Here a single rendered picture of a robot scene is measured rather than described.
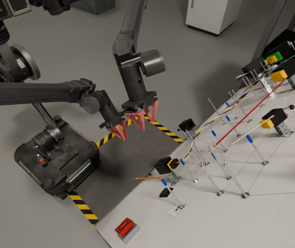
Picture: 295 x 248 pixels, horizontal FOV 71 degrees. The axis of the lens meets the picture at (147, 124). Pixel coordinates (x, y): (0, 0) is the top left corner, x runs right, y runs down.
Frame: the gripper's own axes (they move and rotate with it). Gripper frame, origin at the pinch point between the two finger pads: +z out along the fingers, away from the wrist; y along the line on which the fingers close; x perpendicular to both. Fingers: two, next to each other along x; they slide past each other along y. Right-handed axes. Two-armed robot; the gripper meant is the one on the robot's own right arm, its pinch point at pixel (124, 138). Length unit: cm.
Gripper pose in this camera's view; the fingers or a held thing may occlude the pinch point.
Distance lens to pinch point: 80.3
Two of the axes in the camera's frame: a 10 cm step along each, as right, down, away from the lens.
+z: 4.7, 8.5, 2.4
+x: -6.4, 1.5, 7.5
